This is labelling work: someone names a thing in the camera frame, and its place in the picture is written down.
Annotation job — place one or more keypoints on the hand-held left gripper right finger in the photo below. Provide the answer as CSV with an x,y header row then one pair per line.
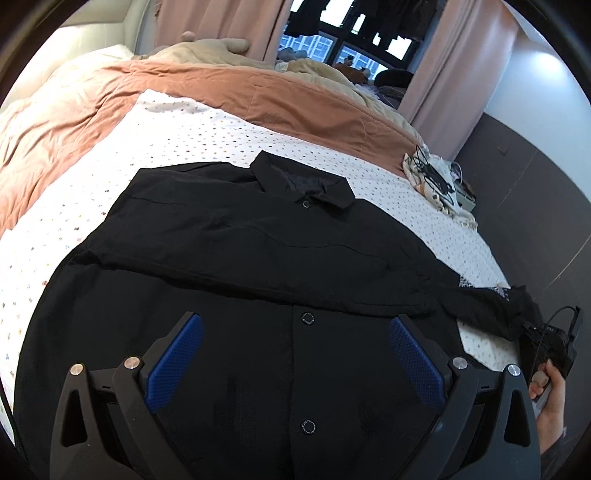
x,y
415,360

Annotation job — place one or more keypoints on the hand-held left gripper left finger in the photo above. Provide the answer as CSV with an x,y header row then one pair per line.
x,y
178,360

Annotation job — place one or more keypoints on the black button-up shirt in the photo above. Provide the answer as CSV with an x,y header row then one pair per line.
x,y
277,240

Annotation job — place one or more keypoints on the person's right forearm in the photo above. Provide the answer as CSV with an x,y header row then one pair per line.
x,y
556,447

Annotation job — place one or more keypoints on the hanging dark clothes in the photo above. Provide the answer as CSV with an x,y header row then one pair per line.
x,y
406,18

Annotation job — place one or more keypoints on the person's right hand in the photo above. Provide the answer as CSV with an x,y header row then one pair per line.
x,y
554,397

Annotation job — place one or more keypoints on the white bedside table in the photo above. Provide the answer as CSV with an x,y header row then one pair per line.
x,y
466,201

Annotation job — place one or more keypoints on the white floral bed sheet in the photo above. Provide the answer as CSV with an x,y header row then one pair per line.
x,y
207,134

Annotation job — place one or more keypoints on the terracotta blanket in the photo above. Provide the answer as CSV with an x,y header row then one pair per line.
x,y
231,83

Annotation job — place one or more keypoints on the pink curtain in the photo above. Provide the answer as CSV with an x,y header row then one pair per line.
x,y
221,18
452,78

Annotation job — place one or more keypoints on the brown plush toy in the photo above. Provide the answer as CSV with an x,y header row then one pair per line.
x,y
353,69

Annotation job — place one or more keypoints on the beige duvet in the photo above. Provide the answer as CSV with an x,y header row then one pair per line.
x,y
314,69

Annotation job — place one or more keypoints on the beige plush toy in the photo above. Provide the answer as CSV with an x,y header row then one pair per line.
x,y
226,45

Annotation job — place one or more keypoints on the grey plush toy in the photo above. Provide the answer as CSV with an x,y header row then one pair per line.
x,y
291,54

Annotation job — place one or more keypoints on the window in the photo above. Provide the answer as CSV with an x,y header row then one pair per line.
x,y
323,46

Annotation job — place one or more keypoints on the white padded headboard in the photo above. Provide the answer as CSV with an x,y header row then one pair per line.
x,y
69,41

